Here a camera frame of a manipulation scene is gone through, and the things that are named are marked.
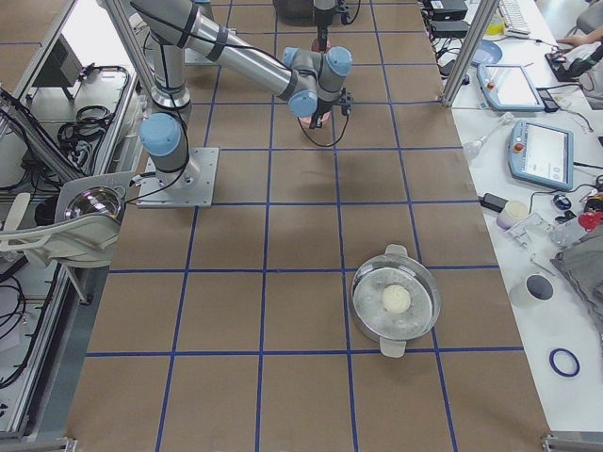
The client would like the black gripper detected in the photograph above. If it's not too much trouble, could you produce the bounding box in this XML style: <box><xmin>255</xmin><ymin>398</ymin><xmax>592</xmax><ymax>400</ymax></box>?
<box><xmin>314</xmin><ymin>88</ymin><xmax>353</xmax><ymax>121</ymax></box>

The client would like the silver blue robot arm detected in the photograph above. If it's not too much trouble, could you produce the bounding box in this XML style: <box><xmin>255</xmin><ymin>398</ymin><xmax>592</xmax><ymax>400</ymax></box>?
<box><xmin>101</xmin><ymin>1</ymin><xmax>352</xmax><ymax>128</ymax></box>

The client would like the pink bowl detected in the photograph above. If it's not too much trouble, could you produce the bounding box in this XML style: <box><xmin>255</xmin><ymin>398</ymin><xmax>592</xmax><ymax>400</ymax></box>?
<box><xmin>299</xmin><ymin>112</ymin><xmax>331</xmax><ymax>129</ymax></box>

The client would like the blue plate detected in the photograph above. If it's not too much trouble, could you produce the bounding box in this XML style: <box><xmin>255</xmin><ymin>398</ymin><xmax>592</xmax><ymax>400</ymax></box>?
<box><xmin>471</xmin><ymin>40</ymin><xmax>503</xmax><ymax>67</ymax></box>

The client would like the shiny metal bowl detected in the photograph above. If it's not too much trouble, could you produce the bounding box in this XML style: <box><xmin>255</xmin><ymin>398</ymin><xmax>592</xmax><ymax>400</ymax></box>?
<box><xmin>64</xmin><ymin>186</ymin><xmax>124</xmax><ymax>219</ymax></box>

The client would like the far teach pendant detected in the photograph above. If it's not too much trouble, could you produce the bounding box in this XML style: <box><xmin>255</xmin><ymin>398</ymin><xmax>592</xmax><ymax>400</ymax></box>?
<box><xmin>476</xmin><ymin>64</ymin><xmax>545</xmax><ymax>112</ymax></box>

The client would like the teach pendant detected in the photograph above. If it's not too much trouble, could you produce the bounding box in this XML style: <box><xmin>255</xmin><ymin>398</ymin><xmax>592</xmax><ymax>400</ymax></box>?
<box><xmin>476</xmin><ymin>64</ymin><xmax>545</xmax><ymax>112</ymax></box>
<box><xmin>508</xmin><ymin>120</ymin><xmax>574</xmax><ymax>190</ymax></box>

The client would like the black power adapter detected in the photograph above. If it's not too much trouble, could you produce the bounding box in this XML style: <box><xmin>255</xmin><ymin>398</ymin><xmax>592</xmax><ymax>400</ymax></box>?
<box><xmin>479</xmin><ymin>193</ymin><xmax>508</xmax><ymax>213</ymax></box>

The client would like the near teach pendant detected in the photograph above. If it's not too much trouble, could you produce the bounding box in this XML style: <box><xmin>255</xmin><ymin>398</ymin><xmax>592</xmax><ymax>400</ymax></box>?
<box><xmin>508</xmin><ymin>120</ymin><xmax>574</xmax><ymax>190</ymax></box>

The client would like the purple white cup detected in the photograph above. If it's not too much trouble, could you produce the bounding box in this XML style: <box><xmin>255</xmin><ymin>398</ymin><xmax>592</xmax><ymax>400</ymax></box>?
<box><xmin>496</xmin><ymin>200</ymin><xmax>529</xmax><ymax>230</ymax></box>

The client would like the white bun in pan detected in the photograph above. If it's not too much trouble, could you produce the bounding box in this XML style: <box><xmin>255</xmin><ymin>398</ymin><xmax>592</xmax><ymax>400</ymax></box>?
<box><xmin>382</xmin><ymin>284</ymin><xmax>411</xmax><ymax>314</ymax></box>

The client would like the white paper cup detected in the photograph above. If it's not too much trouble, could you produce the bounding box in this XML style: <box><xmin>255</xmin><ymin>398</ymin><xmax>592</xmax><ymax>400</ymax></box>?
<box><xmin>509</xmin><ymin>273</ymin><xmax>555</xmax><ymax>308</ymax></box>

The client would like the grey cloth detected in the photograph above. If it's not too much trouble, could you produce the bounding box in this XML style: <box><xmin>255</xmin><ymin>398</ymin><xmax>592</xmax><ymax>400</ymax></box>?
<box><xmin>551</xmin><ymin>230</ymin><xmax>603</xmax><ymax>335</ymax></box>

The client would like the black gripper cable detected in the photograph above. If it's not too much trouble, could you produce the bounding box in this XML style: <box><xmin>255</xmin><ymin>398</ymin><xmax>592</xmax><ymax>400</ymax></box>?
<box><xmin>296</xmin><ymin>105</ymin><xmax>350</xmax><ymax>148</ymax></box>

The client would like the aluminium frame post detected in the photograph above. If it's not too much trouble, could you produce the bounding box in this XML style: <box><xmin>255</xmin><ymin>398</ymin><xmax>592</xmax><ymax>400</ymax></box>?
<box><xmin>440</xmin><ymin>0</ymin><xmax>498</xmax><ymax>107</ymax></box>

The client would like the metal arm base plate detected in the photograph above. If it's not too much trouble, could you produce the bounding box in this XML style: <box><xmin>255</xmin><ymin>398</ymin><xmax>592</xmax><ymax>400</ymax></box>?
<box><xmin>136</xmin><ymin>147</ymin><xmax>220</xmax><ymax>208</ymax></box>

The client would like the steel pan with handles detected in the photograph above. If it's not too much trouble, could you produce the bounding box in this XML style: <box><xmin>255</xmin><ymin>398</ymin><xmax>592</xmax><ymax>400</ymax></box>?
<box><xmin>350</xmin><ymin>244</ymin><xmax>442</xmax><ymax>358</ymax></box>

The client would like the blue rubber ring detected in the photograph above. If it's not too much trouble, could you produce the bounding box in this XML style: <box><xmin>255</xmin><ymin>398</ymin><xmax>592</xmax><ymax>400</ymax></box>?
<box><xmin>548</xmin><ymin>347</ymin><xmax>580</xmax><ymax>378</ymax></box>

